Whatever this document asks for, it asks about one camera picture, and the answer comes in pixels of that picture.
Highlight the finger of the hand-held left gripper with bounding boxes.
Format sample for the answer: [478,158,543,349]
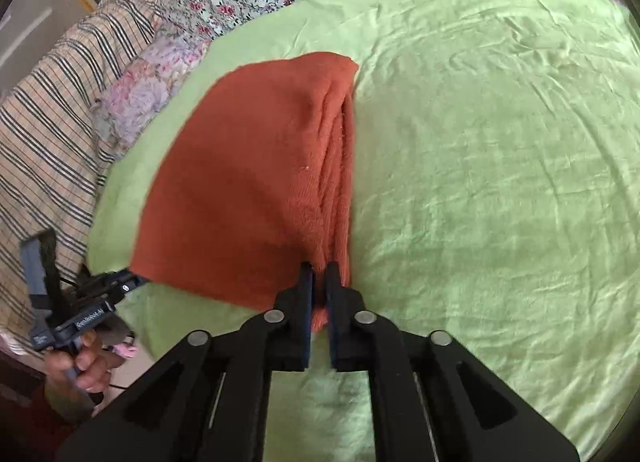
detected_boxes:
[100,268,151,304]
[75,272,109,301]

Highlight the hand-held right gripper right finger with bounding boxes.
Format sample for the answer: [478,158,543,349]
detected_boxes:
[325,262,581,462]

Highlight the orange knit sweater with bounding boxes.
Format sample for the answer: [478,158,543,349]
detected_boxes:
[131,51,361,334]

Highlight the person's left hand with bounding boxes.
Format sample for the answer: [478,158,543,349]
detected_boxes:
[44,329,127,411]

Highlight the pastel floral pillow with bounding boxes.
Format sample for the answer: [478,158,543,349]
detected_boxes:
[92,35,211,161]

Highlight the green bed sheet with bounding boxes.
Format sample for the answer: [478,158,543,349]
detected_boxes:
[87,0,640,462]

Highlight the plaid blanket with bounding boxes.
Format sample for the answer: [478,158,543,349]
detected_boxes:
[0,0,202,359]

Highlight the person's left forearm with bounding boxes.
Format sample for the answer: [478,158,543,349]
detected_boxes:
[20,387,96,462]

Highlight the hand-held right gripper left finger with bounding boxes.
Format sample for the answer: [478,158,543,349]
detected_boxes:
[57,262,317,462]

